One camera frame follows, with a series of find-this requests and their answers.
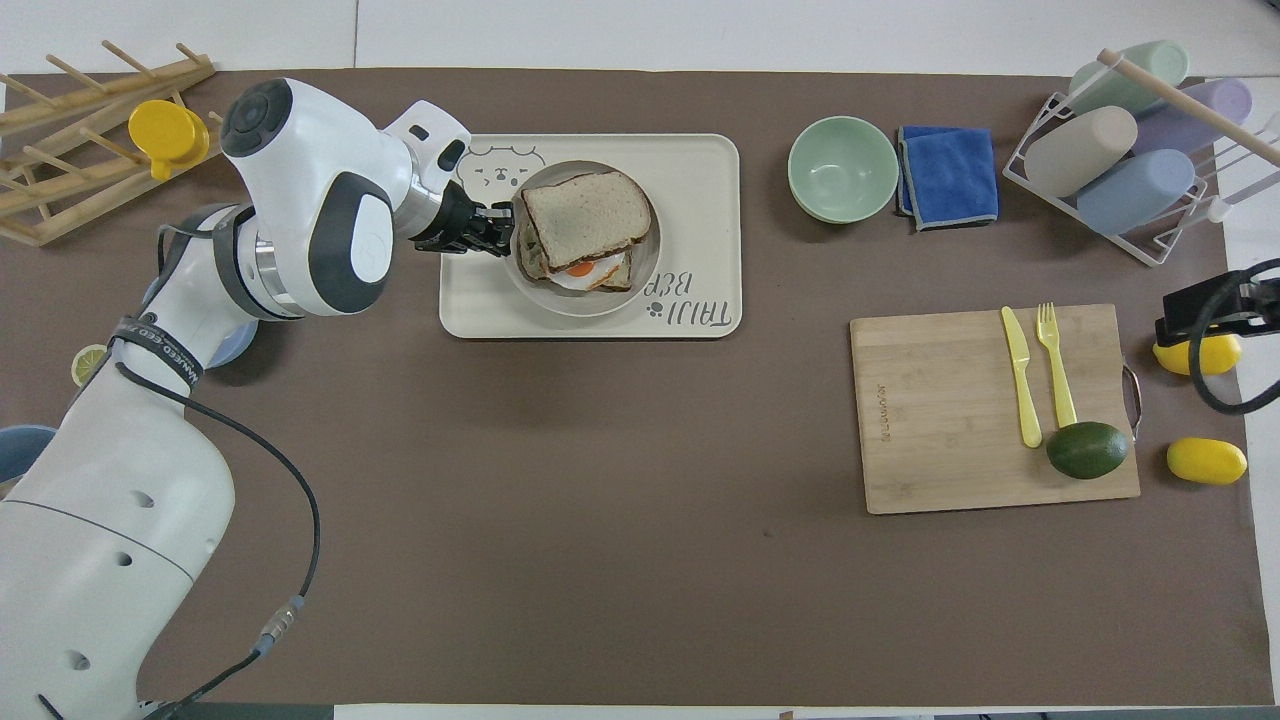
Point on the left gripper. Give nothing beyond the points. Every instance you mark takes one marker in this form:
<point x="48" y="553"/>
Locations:
<point x="452" y="222"/>

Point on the grey round plate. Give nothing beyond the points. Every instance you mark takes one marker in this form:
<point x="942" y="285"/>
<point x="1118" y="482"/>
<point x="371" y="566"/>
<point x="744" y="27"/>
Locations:
<point x="590" y="303"/>

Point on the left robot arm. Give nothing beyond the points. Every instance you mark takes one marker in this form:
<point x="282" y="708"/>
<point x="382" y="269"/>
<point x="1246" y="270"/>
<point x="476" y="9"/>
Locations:
<point x="120" y="500"/>

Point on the blue plate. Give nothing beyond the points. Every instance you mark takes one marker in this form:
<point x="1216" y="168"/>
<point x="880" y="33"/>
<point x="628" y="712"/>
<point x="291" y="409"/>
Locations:
<point x="235" y="345"/>

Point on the yellow lemon upper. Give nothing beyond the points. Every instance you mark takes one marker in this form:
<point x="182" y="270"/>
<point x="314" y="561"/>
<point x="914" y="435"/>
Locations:
<point x="1225" y="355"/>

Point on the yellow lemon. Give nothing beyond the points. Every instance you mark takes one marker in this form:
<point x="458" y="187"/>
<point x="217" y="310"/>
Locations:
<point x="1207" y="461"/>
<point x="1225" y="355"/>

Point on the brown bread slice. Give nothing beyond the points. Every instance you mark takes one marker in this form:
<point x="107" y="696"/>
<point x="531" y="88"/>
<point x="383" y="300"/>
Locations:
<point x="585" y="215"/>
<point x="622" y="277"/>

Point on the fried egg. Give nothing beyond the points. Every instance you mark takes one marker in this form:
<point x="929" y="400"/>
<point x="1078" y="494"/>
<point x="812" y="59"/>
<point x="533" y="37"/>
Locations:
<point x="585" y="271"/>

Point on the yellow plastic fork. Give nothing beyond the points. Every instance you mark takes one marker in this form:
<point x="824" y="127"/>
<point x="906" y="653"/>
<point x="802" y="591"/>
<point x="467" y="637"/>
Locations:
<point x="1055" y="370"/>

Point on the yellow lemon lower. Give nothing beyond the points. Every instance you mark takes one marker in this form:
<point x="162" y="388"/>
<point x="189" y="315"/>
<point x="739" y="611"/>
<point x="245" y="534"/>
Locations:
<point x="1207" y="461"/>

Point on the blue tumbler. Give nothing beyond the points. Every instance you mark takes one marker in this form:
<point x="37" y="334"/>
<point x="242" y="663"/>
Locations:
<point x="1135" y="192"/>

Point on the green avocado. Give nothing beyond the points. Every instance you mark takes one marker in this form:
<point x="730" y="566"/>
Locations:
<point x="1088" y="450"/>

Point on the yellow plastic knife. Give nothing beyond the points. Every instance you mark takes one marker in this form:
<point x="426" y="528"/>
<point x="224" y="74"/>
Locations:
<point x="1020" y="370"/>

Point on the purple tumbler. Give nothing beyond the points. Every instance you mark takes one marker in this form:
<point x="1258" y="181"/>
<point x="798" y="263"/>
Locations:
<point x="1185" y="130"/>

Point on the wooden stick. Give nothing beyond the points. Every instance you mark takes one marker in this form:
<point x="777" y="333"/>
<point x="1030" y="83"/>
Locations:
<point x="1200" y="108"/>

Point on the beige printed tray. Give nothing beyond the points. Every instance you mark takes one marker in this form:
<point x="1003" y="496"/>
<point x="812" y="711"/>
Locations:
<point x="690" y="200"/>

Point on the beige tumbler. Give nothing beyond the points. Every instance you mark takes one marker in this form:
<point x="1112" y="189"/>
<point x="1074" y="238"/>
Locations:
<point x="1080" y="150"/>

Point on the green tumbler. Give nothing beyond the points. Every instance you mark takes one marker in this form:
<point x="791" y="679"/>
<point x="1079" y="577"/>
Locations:
<point x="1120" y="85"/>

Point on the bamboo cutting board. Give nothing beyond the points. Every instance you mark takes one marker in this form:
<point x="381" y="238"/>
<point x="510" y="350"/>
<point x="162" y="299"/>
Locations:
<point x="950" y="420"/>

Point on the blue cloth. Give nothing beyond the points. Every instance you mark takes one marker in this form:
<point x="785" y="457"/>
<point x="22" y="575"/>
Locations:
<point x="950" y="180"/>

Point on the yellow plastic cup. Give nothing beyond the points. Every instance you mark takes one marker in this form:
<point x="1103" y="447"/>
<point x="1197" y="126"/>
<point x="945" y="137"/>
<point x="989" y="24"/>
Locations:
<point x="165" y="132"/>

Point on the green bowl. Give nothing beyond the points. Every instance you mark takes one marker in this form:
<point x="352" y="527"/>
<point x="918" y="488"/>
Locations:
<point x="842" y="170"/>

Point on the lime slice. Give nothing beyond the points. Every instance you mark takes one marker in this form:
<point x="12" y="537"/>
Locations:
<point x="84" y="366"/>

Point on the wooden drying rack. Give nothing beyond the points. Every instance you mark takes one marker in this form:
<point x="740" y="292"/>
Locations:
<point x="60" y="200"/>

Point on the blue bowl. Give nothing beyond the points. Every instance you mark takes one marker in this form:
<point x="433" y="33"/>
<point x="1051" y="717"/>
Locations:
<point x="22" y="445"/>

